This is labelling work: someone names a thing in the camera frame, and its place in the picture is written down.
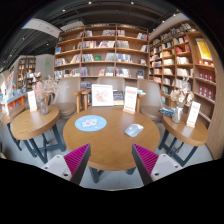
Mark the yellow poster on shelf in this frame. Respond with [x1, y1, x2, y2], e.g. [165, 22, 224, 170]
[196, 38, 212, 60]

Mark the white sign on right table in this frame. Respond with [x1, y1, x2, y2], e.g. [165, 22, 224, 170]
[186, 101, 201, 128]

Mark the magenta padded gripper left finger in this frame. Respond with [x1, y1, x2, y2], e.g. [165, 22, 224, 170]
[41, 143, 92, 186]

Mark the beige armchair left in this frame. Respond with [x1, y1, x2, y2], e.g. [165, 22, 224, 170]
[53, 77, 82, 118]

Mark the round wooden centre table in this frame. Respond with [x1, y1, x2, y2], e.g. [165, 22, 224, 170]
[63, 107, 160, 183]

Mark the beige armchair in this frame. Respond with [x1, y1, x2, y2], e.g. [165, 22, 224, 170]
[53, 77, 82, 118]
[81, 76, 127, 111]
[137, 79, 163, 122]

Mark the round blue mouse pad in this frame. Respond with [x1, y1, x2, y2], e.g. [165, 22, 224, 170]
[75, 115, 107, 132]

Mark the book standing behind frame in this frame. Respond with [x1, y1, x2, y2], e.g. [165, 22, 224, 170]
[113, 91, 124, 105]

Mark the stack of books right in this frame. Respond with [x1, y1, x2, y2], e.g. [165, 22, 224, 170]
[159, 107, 174, 117]

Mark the wooden right side table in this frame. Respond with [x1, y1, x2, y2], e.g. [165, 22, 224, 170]
[158, 113, 208, 166]

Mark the wooden right wall bookshelf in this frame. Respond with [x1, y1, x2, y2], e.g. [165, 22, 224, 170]
[149, 20, 224, 159]

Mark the glass vase with white flowers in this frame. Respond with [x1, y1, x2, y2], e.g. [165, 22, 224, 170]
[170, 76, 194, 123]

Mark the white sign on left table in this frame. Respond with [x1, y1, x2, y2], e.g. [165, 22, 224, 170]
[28, 91, 37, 112]

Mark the large wooden back bookshelf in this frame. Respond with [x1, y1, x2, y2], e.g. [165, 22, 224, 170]
[54, 23, 149, 79]

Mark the wooden left side table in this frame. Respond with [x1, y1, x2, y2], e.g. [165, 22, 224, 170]
[10, 106, 65, 163]

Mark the framed white picture sign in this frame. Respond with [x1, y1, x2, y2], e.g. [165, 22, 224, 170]
[91, 84, 114, 106]

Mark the far left wooden bookshelf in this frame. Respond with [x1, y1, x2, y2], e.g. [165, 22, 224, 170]
[17, 56, 36, 91]

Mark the small wooden table far left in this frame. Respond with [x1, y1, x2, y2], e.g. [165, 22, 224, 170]
[1, 105, 25, 151]

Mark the beige armchair middle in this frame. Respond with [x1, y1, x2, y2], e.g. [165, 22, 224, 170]
[81, 76, 127, 111]

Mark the beige armchair right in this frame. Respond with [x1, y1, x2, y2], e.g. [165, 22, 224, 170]
[137, 79, 163, 122]

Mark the glass vase with pink flowers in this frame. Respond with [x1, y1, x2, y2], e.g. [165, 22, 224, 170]
[32, 76, 58, 115]

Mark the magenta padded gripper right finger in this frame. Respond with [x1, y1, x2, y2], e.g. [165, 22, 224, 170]
[131, 143, 183, 186]

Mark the white sign on table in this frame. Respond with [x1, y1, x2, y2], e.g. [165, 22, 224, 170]
[28, 91, 37, 112]
[186, 101, 201, 128]

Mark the white red standing sign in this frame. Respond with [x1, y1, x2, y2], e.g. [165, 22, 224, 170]
[123, 86, 137, 114]

